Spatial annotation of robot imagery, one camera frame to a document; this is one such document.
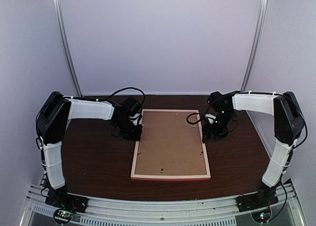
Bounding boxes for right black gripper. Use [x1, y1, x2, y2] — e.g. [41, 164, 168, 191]
[202, 110, 235, 143]

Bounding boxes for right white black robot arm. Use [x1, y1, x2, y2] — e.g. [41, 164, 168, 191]
[201, 91, 307, 207]

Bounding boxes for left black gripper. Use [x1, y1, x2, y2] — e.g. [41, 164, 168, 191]
[115, 118, 143, 141]

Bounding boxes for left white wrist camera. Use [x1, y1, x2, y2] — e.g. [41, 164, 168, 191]
[129, 113, 142, 125]

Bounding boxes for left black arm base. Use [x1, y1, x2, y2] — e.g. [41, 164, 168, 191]
[43, 179, 88, 213]

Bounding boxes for front aluminium rail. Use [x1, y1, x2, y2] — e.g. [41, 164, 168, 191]
[17, 183, 308, 226]

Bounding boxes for pink wooden picture frame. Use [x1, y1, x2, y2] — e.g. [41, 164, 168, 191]
[130, 109, 212, 181]

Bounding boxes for aluminium corner post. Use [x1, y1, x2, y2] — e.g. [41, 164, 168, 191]
[53, 0, 83, 97]
[240, 0, 269, 91]

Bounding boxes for left aluminium corner post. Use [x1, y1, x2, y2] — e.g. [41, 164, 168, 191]
[53, 0, 83, 97]

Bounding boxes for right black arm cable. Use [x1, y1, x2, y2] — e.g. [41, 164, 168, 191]
[186, 112, 205, 125]

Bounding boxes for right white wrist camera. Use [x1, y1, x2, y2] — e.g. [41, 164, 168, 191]
[205, 114, 216, 124]

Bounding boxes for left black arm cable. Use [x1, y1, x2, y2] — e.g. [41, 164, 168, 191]
[108, 87, 146, 108]

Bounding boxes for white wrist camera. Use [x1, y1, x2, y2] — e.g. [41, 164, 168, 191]
[205, 114, 216, 124]
[129, 113, 142, 125]

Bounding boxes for brown backing board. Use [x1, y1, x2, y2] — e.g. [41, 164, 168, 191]
[134, 111, 207, 175]

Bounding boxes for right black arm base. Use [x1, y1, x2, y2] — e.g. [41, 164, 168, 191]
[236, 181, 279, 212]

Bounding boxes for right aluminium corner post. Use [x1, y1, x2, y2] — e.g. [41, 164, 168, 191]
[240, 0, 269, 91]

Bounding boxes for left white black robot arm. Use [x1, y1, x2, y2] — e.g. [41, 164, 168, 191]
[36, 91, 143, 208]

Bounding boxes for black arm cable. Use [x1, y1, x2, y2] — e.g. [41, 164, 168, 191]
[186, 112, 205, 125]
[108, 87, 146, 108]

